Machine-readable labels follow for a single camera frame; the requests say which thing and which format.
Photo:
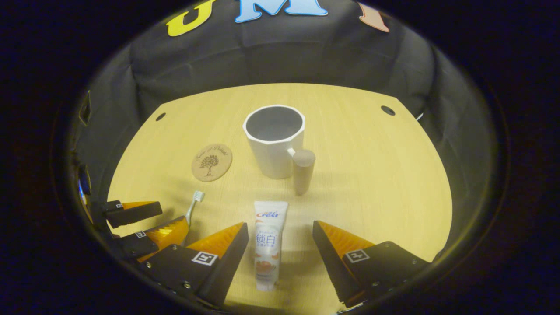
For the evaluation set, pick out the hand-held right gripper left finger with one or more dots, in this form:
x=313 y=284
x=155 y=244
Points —
x=227 y=262

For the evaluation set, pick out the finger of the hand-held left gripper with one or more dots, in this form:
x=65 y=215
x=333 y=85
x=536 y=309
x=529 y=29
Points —
x=131 y=214
x=131 y=244

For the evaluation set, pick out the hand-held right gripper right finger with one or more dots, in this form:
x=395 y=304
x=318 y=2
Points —
x=330 y=262

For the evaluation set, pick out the white toothpaste tube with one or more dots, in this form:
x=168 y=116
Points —
x=269 y=245

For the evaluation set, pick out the white toothbrush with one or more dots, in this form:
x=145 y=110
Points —
x=199 y=196

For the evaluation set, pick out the round cork coaster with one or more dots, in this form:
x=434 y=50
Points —
x=212 y=162

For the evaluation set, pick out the light wooden desktop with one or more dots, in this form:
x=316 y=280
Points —
x=372 y=183

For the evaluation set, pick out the black backdrop cloth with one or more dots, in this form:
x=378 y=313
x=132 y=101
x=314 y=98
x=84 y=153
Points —
x=280 y=52

